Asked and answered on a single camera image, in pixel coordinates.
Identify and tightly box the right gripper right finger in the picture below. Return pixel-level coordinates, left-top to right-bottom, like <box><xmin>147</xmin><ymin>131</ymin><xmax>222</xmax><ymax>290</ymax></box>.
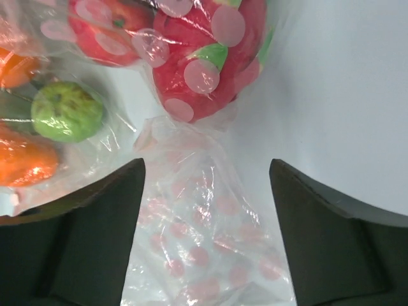
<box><xmin>269</xmin><ymin>159</ymin><xmax>407</xmax><ymax>305</ymax></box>

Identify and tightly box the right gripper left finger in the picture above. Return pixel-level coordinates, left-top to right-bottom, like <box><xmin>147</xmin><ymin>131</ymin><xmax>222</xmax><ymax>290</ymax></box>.
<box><xmin>1</xmin><ymin>159</ymin><xmax>145</xmax><ymax>305</ymax></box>

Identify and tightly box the clear pink zip bag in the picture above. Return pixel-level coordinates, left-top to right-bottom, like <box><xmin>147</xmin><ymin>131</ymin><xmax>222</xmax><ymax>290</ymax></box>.
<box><xmin>120</xmin><ymin>117</ymin><xmax>295</xmax><ymax>305</ymax></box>

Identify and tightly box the fake orange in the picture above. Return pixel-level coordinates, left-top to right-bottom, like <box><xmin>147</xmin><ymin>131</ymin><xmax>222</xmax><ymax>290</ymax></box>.
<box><xmin>1</xmin><ymin>48</ymin><xmax>41</xmax><ymax>89</ymax></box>
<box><xmin>1</xmin><ymin>125</ymin><xmax>59</xmax><ymax>187</ymax></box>

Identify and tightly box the orange zip fruit bag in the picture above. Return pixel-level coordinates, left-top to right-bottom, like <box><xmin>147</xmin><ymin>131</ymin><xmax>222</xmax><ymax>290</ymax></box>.
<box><xmin>1</xmin><ymin>18</ymin><xmax>136</xmax><ymax>217</ymax></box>

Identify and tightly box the fake green guava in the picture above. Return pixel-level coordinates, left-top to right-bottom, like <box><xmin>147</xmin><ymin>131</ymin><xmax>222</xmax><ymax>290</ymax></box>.
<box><xmin>31</xmin><ymin>81</ymin><xmax>105</xmax><ymax>143</ymax></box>

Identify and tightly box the pink dotted zip bag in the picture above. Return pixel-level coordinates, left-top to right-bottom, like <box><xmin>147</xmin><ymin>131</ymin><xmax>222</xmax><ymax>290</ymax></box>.
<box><xmin>32</xmin><ymin>1</ymin><xmax>273</xmax><ymax>123</ymax></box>

